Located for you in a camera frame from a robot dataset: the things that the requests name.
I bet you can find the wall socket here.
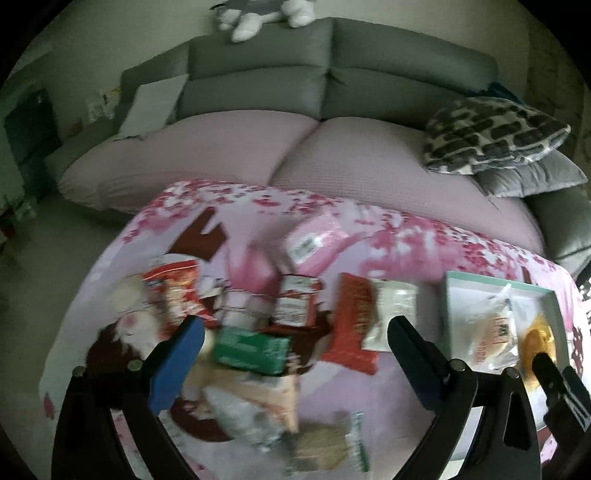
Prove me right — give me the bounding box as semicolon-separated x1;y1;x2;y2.
87;91;117;121

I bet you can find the blue cloth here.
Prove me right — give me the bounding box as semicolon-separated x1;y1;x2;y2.
487;83;523;100

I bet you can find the white snack packet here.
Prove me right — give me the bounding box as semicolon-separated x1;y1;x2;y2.
362;279;419;354

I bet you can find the pink cartoon printed blanket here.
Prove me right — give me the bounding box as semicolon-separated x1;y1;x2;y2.
39;180;588;480

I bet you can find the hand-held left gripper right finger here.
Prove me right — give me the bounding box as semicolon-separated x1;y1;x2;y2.
387;316;542;480

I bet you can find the yellow pastry packet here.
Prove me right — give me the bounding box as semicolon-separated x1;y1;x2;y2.
517;314;563;394

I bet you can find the round beige pastry packet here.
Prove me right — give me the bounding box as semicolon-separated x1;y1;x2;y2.
108;274;154;320

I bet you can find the red gold-patterned snack packet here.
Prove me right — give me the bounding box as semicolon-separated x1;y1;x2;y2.
321;272;380;376

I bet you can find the grey sofa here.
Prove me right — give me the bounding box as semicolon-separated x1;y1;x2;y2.
44;17;591;278

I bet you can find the clear snack packet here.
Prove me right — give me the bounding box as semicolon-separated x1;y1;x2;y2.
202;383;288;454

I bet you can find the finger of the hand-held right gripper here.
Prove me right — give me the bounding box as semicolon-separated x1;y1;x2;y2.
531;353;567;403

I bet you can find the dark cabinet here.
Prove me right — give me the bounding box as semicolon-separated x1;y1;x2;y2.
4;89;59;168

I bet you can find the grey pillow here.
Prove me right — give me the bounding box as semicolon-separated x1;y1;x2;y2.
475;150;588;199

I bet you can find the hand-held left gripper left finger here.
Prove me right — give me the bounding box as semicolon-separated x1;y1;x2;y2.
51;316;206;480

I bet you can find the pink snack packet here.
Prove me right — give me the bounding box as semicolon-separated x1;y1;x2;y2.
284;216;350;273

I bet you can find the round pastry green-edged wrapper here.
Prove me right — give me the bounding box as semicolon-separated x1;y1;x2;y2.
286;412;373;477

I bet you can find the small red white packet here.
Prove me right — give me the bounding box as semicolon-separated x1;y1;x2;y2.
222;288;274;331

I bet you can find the orange pastry packet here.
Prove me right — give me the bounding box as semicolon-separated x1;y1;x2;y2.
203;369;302;435

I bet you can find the teal cardboard box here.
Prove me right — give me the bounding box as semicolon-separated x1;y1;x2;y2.
444;270;573;402

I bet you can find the black white patterned pillow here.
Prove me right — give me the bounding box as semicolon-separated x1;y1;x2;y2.
422;97;572;176

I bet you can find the red white-label biscuit packet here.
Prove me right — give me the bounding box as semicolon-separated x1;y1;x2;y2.
271;274;322;329

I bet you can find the green snack packet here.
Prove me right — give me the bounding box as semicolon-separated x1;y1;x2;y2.
212;325;293;377

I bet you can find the grey white plush toy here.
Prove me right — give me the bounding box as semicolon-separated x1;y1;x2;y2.
210;0;317;44

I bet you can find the red picture-print snack packet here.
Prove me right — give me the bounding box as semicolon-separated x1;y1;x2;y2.
142;260;219;329

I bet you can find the clear-wrapped bun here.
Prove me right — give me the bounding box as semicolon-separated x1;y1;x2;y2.
468;283;528;376

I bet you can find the pink quilted sofa cover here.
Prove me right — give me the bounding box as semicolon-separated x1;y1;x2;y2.
57;111;546;258

